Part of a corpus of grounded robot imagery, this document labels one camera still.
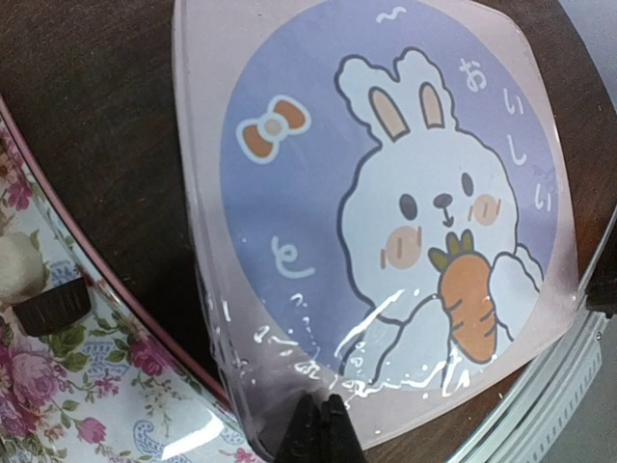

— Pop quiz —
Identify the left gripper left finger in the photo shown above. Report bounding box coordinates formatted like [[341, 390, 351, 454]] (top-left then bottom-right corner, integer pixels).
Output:
[[274, 395, 321, 463]]

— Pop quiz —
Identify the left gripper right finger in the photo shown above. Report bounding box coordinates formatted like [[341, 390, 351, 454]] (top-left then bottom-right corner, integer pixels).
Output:
[[321, 395, 365, 463]]

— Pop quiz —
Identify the floral pink tray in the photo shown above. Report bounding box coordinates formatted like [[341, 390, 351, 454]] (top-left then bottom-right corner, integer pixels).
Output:
[[1, 111, 257, 462]]

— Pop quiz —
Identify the pink rabbit tin lid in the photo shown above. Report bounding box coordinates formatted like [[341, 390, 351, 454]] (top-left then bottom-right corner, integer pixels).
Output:
[[173, 1, 578, 460]]

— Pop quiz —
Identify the front aluminium rail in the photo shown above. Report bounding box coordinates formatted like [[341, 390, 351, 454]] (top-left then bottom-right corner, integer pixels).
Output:
[[452, 308, 617, 463]]

